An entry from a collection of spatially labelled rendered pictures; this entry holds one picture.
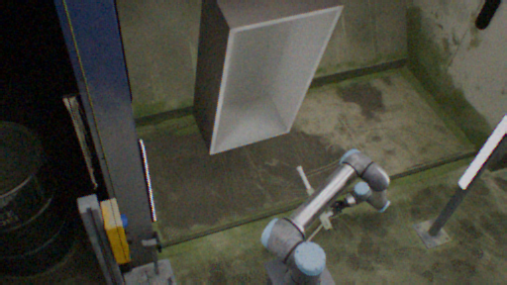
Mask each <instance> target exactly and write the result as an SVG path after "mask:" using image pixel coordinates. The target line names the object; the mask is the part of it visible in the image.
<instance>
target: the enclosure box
mask: <svg viewBox="0 0 507 285"><path fill-rule="evenodd" d="M343 6H344V5H343V2H342V1H341V0H202V6H201V15H200V25H199V44H198V54H197V64H196V73H195V93H194V102H193V112H192V114H193V116H194V118H195V122H196V124H197V126H198V127H199V131H200V134H201V135H202V138H203V141H204V143H205V144H206V146H207V150H208V152H209V154H215V153H218V152H220V151H224V150H229V149H232V148H235V147H237V146H243V145H246V144H248V143H256V142H259V141H261V140H264V139H267V138H272V137H276V136H278V135H281V134H287V133H289V130H290V129H291V127H292V125H293V122H294V119H295V118H296V116H297V112H298V110H299V108H300V106H301V102H302V101H303V99H304V97H305V93H306V92H307V89H308V88H309V84H310V82H311V80H312V78H313V76H314V72H315V71H316V69H317V67H318V64H319V61H320V59H321V58H322V54H323V52H324V51H325V48H326V45H327V43H328V41H329V39H330V36H331V34H332V31H333V30H334V28H335V25H336V23H337V22H338V19H339V16H340V14H341V12H342V10H343Z"/></svg>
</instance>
